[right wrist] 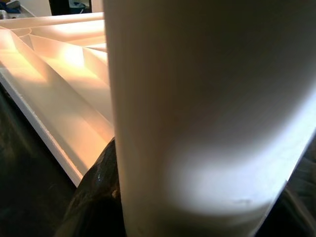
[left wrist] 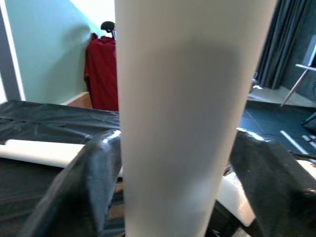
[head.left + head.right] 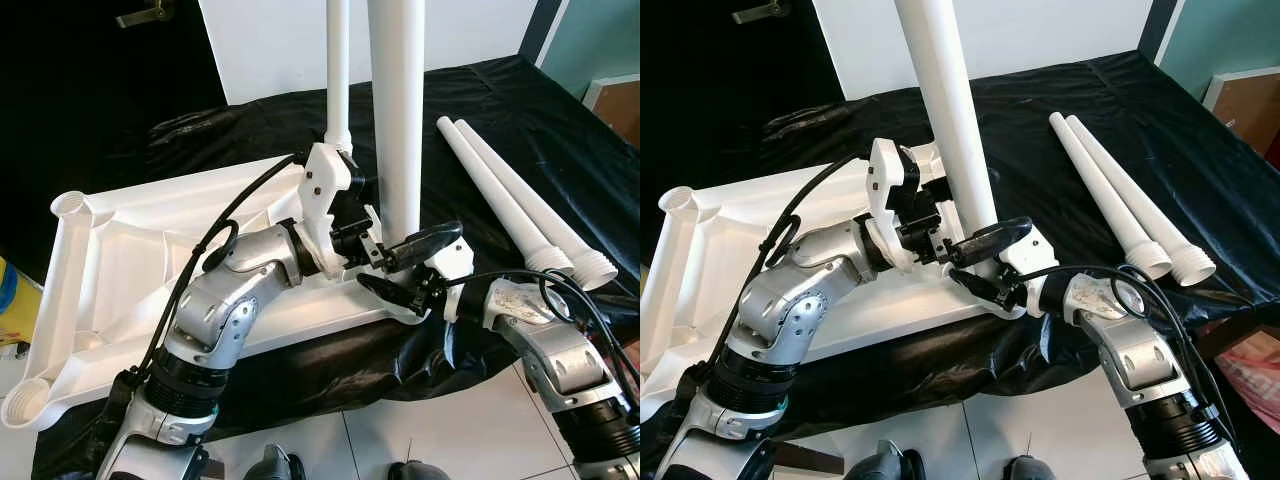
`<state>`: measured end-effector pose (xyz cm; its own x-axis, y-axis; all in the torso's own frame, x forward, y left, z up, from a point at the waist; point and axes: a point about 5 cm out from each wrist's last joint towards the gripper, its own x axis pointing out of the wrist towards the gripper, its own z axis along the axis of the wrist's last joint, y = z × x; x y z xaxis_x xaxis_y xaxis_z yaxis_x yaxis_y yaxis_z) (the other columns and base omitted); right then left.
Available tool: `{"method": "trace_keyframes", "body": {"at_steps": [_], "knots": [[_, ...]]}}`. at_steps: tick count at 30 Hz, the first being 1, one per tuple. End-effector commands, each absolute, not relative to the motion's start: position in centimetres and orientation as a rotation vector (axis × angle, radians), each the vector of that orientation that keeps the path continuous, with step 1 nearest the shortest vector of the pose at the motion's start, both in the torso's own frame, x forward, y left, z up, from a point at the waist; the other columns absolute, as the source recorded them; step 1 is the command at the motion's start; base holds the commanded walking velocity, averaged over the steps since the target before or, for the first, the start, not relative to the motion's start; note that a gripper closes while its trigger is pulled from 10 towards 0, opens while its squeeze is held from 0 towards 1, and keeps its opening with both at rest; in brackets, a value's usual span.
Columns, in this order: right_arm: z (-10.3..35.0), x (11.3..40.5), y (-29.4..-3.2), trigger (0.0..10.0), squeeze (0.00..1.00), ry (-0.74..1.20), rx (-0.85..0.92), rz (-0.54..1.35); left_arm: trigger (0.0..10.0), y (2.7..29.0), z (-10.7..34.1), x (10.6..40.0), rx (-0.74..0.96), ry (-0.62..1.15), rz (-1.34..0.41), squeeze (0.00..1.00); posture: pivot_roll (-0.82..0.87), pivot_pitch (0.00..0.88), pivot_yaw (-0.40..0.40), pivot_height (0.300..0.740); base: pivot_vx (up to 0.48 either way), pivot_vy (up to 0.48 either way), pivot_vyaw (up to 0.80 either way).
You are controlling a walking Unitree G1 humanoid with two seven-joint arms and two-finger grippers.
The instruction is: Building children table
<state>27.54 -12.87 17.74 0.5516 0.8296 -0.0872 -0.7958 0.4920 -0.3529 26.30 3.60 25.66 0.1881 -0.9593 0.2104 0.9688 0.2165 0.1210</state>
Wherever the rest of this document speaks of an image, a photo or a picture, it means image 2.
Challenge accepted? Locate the red hanging garment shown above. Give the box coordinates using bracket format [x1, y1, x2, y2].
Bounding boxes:
[83, 33, 119, 112]

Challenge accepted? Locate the dark grey curtain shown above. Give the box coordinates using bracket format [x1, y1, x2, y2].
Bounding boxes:
[254, 0, 316, 91]

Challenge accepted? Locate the brown wooden cabinet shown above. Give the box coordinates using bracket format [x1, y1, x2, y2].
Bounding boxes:
[60, 91, 94, 109]

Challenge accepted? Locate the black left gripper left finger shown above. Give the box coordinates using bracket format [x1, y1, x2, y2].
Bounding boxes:
[19, 129, 123, 237]

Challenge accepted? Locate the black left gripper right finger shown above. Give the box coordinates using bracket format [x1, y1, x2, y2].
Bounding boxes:
[228, 128, 316, 237]

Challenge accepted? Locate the black chair headrest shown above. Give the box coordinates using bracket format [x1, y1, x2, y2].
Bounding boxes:
[100, 21, 117, 40]

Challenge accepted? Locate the white plastic table leg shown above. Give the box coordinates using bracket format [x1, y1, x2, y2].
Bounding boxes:
[0, 139, 256, 227]
[115, 0, 277, 237]

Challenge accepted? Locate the white metal stand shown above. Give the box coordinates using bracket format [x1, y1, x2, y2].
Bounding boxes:
[280, 63, 316, 107]

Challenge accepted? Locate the black plastic cover sheet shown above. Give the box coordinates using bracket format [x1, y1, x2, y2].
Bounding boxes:
[0, 100, 126, 237]

